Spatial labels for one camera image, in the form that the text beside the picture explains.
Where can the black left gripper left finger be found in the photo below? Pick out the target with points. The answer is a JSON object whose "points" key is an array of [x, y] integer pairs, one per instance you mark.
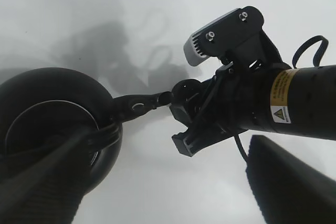
{"points": [[51, 190]]}

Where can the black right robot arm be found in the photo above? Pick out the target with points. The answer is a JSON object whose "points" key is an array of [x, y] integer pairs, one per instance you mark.
{"points": [[296, 99]]}

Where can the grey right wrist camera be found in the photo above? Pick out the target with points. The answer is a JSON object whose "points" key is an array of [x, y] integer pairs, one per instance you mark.
{"points": [[223, 34]]}

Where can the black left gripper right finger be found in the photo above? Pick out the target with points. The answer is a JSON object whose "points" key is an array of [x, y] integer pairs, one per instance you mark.
{"points": [[286, 189]]}

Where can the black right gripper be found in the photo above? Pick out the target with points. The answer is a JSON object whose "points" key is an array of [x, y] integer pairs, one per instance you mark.
{"points": [[234, 100]]}

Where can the black cast iron teapot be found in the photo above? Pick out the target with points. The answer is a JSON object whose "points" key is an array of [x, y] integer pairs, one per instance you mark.
{"points": [[43, 108]]}

